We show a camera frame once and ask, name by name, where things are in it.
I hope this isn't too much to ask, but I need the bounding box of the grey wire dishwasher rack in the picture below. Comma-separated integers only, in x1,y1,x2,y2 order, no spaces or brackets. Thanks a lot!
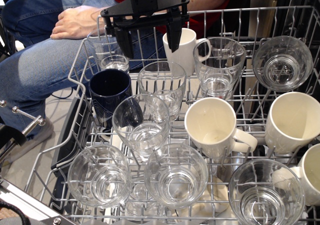
26,5,320,225

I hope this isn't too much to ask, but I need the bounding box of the clear glass back left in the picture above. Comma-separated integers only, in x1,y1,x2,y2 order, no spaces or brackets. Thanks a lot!
86,27,130,73

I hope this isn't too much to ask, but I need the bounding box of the white mug far right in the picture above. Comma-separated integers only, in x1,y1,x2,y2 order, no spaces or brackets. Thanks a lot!
271,143,320,207

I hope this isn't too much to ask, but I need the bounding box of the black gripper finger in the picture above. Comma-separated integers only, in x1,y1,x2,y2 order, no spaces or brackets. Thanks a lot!
114,28,134,59
166,18,183,53

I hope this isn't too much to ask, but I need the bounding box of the metal rod mechanism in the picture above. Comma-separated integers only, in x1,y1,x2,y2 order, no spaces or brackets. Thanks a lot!
0,99,46,165

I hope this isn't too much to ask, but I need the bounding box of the clear glass centre tilted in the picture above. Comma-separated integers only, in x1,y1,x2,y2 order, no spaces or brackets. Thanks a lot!
112,93,170,162

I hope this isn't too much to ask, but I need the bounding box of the dark blue mug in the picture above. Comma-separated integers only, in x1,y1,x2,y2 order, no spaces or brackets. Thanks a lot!
88,69,143,132

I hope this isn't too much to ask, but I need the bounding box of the person in jeans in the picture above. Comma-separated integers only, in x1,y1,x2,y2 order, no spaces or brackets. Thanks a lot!
0,0,235,141

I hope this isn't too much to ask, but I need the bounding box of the clear glass front right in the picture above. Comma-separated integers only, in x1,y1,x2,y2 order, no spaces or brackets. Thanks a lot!
228,158,305,225

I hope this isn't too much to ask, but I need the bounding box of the person's bare hand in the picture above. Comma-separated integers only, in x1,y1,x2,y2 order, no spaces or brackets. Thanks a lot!
50,5,105,40

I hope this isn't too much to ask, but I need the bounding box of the white mug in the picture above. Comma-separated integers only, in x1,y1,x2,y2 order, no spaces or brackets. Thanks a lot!
184,97,258,161
162,28,211,77
271,143,320,207
264,92,320,154

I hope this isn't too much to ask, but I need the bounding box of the clear glass front centre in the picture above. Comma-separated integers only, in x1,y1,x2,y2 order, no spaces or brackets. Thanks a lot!
144,143,209,209

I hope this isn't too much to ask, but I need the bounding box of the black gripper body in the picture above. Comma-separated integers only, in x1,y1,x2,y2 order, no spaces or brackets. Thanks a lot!
101,0,190,36

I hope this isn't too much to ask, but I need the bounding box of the clear glass with handle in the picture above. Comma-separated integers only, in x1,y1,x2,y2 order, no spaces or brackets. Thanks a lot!
193,37,246,100

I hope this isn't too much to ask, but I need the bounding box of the white mug centre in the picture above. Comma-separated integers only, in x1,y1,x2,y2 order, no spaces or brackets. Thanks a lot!
184,97,258,161

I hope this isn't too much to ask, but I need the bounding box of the clear glass centre back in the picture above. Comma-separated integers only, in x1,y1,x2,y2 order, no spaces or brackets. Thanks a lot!
137,60,187,121

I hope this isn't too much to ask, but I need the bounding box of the white mug back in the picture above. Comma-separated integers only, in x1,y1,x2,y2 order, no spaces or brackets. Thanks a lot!
162,28,211,77

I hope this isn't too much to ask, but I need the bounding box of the clear glass back right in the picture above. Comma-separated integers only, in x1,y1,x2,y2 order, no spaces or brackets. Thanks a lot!
252,36,313,92

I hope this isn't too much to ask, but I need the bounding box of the clear glass front left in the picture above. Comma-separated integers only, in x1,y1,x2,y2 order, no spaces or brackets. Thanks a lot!
67,144,132,208

